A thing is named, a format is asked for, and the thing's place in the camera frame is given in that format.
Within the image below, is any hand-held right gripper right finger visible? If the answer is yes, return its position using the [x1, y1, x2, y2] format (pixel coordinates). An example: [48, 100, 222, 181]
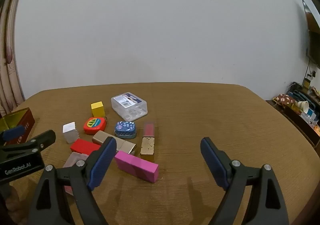
[200, 137, 290, 225]

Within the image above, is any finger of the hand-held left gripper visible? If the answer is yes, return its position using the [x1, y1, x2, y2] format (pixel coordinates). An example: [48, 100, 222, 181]
[0, 129, 56, 157]
[0, 125, 25, 146]

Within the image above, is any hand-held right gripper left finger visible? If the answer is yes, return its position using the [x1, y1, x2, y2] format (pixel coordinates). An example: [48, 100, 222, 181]
[28, 136, 117, 225]

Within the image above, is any red metal tin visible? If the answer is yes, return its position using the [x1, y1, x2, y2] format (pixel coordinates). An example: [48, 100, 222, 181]
[0, 107, 35, 145]

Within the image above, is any red rectangular box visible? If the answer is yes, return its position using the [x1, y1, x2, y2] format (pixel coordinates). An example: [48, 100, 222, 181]
[70, 139, 102, 155]

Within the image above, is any gold rectangular box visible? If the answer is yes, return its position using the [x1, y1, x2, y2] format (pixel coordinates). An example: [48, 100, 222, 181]
[92, 130, 137, 157]

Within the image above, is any translucent pink box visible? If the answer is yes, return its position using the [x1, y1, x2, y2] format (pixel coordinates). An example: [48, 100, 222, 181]
[62, 152, 89, 197]

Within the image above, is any white striped block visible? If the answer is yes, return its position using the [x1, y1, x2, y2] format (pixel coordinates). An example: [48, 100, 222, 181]
[62, 122, 80, 144]

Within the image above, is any pink rectangular box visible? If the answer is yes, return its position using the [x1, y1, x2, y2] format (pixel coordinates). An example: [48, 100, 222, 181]
[114, 150, 159, 183]

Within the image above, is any clear plastic box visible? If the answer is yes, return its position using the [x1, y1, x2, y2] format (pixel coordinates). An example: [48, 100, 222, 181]
[111, 92, 148, 121]

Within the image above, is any blue patterned tin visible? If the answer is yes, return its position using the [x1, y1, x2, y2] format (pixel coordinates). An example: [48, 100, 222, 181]
[114, 121, 137, 139]

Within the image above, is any brown tablecloth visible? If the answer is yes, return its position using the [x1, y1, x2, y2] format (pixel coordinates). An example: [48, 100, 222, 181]
[0, 82, 320, 225]

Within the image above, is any yellow block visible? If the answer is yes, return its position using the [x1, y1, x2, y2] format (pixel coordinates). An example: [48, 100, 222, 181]
[91, 101, 105, 118]

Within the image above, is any beige patterned curtain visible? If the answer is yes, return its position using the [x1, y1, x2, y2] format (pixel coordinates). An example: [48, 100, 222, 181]
[0, 0, 25, 118]

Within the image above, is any dark wooden side cabinet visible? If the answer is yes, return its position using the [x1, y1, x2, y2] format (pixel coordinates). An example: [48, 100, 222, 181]
[265, 99, 320, 149]

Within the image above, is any brown floral cloth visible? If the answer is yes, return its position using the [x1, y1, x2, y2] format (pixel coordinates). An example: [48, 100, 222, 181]
[272, 93, 297, 108]

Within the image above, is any white paper cup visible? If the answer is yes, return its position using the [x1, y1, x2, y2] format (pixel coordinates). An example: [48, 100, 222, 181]
[295, 101, 310, 113]

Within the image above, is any wall television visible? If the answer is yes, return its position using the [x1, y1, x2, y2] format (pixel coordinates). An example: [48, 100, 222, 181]
[301, 0, 320, 69]

